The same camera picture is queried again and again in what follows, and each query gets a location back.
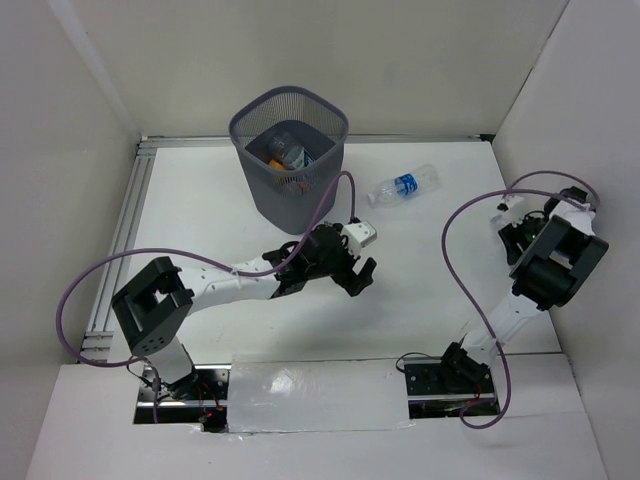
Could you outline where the orange juice bottle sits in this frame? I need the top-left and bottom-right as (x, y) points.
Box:
(268, 159), (287, 171)

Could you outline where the crushed bottle green label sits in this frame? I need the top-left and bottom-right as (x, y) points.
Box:
(268, 131), (315, 171)

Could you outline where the clear bottle blue label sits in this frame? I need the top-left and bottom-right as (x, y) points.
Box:
(366, 164), (441, 207)

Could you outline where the clear bottle white cap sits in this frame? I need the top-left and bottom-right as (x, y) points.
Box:
(489, 212), (508, 231)

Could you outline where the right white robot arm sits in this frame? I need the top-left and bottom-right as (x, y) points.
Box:
(436, 186), (609, 392)

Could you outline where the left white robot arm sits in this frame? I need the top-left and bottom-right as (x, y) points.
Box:
(111, 219), (377, 400)

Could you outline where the grey mesh waste bin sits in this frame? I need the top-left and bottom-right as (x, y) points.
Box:
(229, 86), (349, 235)

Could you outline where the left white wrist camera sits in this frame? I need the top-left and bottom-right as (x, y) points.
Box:
(341, 221), (377, 256)

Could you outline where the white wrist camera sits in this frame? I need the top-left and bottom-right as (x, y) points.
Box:
(494, 195), (528, 227)
(341, 221), (377, 256)

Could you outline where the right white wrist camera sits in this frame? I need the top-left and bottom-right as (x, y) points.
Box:
(494, 195), (528, 227)

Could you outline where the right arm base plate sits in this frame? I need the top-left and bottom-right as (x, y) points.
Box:
(396, 352), (501, 420)

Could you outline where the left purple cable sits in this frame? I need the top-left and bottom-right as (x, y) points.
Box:
(54, 171), (357, 424)

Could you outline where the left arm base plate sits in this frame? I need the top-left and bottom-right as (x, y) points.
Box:
(127, 364), (232, 433)

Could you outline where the aluminium frame rail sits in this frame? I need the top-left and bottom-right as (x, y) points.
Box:
(82, 134), (496, 364)

